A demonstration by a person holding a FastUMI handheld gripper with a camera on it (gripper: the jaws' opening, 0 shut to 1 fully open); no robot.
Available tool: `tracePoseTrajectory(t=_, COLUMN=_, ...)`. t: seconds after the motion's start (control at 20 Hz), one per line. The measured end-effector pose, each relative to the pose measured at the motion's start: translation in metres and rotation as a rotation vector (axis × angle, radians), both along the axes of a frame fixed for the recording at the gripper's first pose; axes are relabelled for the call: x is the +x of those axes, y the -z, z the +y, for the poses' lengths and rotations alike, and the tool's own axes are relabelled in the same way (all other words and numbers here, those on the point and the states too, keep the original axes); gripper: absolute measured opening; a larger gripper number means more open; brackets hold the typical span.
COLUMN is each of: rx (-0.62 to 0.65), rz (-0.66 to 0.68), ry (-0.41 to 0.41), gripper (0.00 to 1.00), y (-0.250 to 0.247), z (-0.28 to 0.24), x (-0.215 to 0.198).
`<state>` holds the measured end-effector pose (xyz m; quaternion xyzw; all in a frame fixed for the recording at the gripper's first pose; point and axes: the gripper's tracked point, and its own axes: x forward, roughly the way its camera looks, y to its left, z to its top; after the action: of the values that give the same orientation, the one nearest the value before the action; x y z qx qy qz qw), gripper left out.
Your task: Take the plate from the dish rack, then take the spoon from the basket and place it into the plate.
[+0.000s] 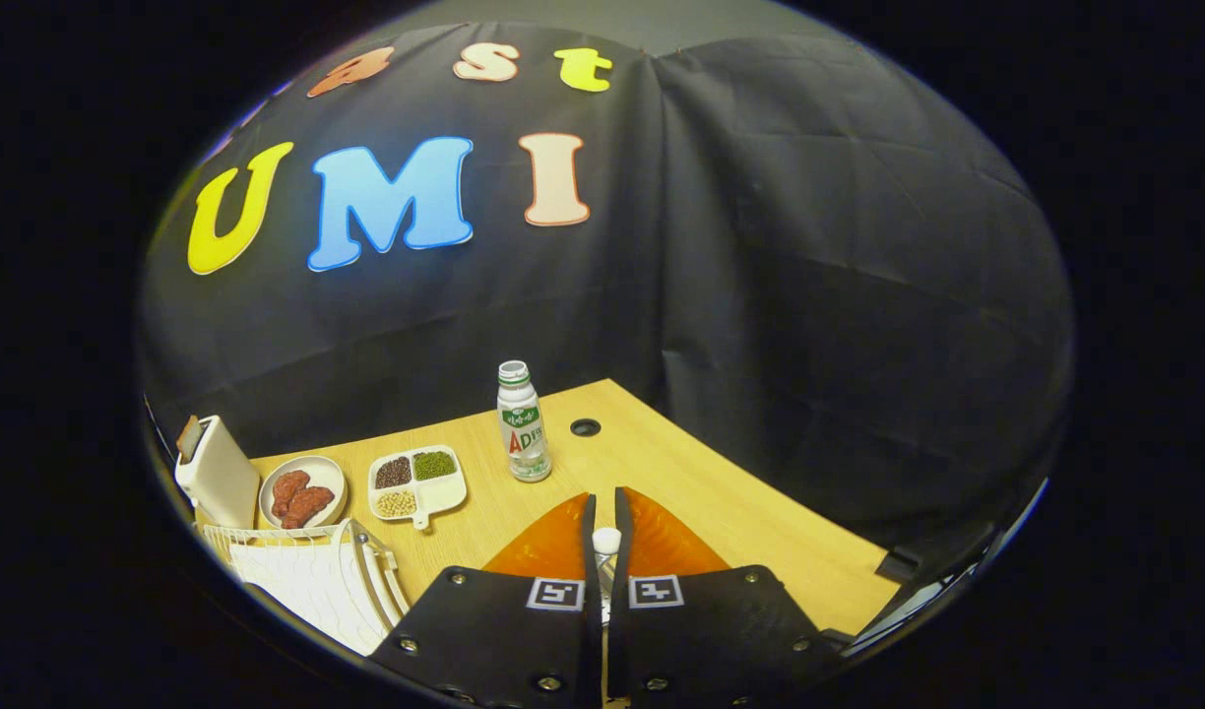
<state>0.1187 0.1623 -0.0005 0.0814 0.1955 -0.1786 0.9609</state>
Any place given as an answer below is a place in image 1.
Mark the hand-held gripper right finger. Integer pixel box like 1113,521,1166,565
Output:
607,486,845,709

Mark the black backdrop cloth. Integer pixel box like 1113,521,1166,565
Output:
138,22,1074,582

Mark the white divided tray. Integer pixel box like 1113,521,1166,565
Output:
368,445,468,531

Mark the round beige dish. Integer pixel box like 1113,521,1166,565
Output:
258,455,349,532

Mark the brown meat piece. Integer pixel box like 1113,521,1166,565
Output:
284,485,336,530
271,470,311,520

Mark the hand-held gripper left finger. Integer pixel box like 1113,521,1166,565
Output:
366,492,603,709

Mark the white toaster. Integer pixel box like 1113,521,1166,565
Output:
174,415,262,530

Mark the white wire dish rack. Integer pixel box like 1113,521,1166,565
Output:
201,519,412,658

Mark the clear bottle with green label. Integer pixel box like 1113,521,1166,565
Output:
496,360,553,483

